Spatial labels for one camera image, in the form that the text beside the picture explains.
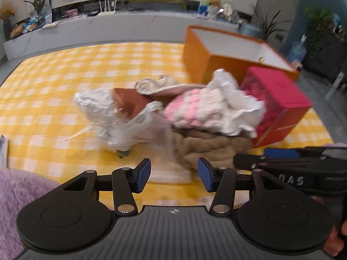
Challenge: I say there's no person's right hand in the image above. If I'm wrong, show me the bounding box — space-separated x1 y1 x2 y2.
323 221 346 257

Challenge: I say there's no white fleece slipper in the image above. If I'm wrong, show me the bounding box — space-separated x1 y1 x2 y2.
135 75 206 96

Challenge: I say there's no bushy green potted plant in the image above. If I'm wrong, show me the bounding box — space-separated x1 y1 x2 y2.
305 7 334 60

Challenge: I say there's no white marble TV cabinet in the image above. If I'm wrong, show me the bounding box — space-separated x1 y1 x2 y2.
3 11 238 60

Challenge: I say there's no teddy bear bouquet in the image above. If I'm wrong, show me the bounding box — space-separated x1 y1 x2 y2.
197 0 234 22

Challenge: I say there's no blue water jug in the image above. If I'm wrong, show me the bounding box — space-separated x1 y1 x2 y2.
286 35 306 63

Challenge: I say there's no white crumpled plastic bag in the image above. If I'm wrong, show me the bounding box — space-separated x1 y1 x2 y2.
207 69 265 138

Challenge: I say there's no yellow dried flowers vase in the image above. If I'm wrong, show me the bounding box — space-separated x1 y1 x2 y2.
0 2 15 41

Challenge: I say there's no green plant in vase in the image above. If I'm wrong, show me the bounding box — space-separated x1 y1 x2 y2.
23 0 46 29

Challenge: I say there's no brown fleece garment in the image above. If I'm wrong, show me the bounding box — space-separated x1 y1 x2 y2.
173 128 252 170

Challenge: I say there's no orange storage box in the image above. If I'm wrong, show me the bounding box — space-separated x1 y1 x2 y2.
182 26 299 84

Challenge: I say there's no white wifi router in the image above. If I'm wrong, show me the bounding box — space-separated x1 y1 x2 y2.
98 0 117 16

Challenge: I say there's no red gift box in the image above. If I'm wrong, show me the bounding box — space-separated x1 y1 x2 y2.
241 66 312 148

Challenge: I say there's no brown red cloth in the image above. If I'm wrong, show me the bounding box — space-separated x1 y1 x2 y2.
111 88 152 119

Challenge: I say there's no purple fuzzy blanket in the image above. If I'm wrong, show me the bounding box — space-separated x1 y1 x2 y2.
1 168 59 259

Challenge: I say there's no clear plastic bag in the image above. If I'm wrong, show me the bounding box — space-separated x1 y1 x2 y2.
73 88 174 160

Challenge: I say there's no dark side cabinet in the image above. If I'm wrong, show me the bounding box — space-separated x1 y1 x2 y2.
304 29 346 83

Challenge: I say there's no pink white knitted item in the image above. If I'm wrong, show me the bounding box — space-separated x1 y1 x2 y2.
163 88 231 133

